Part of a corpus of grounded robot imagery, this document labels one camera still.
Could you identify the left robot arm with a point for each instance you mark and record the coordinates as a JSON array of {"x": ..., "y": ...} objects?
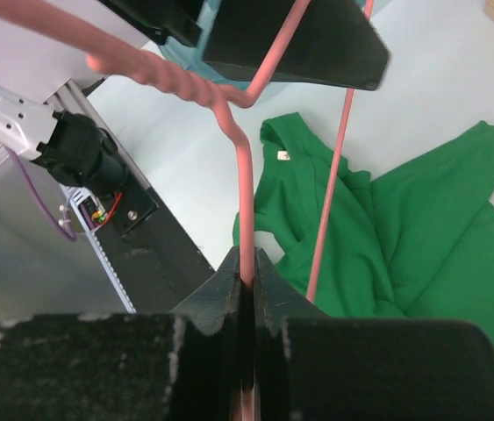
[{"x": 69, "y": 146}]

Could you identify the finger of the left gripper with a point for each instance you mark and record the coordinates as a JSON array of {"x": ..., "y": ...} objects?
[
  {"x": 160, "y": 20},
  {"x": 334, "y": 43}
]

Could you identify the teal plastic bin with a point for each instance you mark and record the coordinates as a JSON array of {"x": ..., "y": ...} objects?
[{"x": 191, "y": 58}]

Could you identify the white cable duct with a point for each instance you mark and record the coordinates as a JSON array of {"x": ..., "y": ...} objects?
[{"x": 74, "y": 197}]

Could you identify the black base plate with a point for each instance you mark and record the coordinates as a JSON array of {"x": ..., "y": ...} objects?
[{"x": 154, "y": 258}]

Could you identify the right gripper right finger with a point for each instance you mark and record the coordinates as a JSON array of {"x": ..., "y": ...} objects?
[{"x": 310, "y": 366}]

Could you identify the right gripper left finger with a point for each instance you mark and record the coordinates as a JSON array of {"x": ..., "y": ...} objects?
[{"x": 180, "y": 365}]

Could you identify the pink wire hanger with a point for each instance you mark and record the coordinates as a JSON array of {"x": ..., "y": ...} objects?
[{"x": 110, "y": 55}]

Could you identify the green tank top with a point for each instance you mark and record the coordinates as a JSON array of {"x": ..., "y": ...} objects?
[{"x": 416, "y": 242}]

